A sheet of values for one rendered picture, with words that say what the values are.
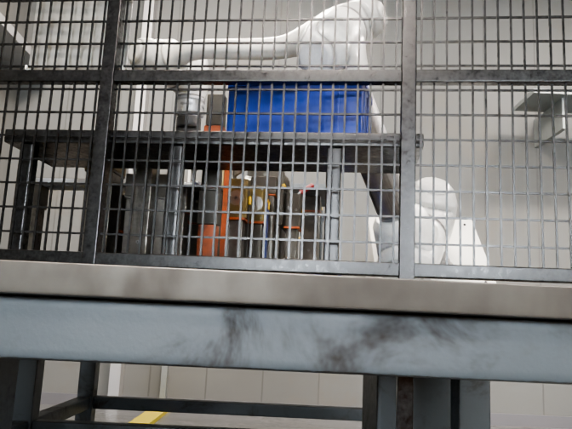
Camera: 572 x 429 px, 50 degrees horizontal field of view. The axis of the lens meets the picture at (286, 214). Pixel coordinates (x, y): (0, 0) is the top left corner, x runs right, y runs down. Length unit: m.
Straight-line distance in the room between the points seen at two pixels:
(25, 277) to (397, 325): 0.46
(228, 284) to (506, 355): 0.36
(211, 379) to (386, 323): 3.76
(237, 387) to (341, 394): 0.74
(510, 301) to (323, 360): 0.24
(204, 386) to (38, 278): 3.77
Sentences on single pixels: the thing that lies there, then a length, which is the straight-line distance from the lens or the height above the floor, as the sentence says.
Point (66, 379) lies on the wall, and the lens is 4.73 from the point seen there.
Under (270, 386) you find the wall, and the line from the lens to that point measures 4.50.
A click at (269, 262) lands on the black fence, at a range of 1.20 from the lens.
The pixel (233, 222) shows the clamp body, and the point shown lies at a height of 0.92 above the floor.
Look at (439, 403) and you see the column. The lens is 1.84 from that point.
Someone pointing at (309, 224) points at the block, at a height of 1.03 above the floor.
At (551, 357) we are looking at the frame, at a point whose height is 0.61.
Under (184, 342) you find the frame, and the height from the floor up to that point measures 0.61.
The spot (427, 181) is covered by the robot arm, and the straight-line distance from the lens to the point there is 1.84.
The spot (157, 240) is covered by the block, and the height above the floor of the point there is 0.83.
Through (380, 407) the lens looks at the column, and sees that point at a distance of 1.81.
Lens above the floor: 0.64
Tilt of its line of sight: 10 degrees up
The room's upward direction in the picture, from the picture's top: 3 degrees clockwise
